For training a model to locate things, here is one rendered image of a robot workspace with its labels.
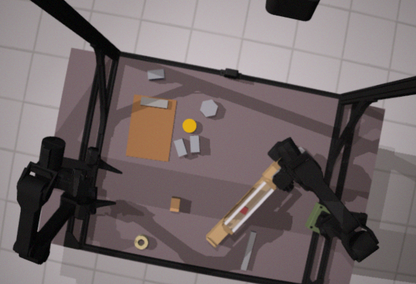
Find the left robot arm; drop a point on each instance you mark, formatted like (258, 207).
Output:
(340, 222)

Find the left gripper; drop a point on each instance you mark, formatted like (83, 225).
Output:
(273, 154)

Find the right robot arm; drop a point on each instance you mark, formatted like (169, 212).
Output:
(34, 191)

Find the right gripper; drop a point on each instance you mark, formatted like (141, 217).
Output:
(83, 206)

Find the brown clipboard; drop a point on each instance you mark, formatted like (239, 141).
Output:
(151, 124)

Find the grey square stick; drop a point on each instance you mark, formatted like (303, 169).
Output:
(301, 150)
(248, 250)

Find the small tan wooden block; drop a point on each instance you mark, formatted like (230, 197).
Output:
(175, 203)

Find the yellow cylinder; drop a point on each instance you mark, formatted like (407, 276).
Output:
(189, 125)

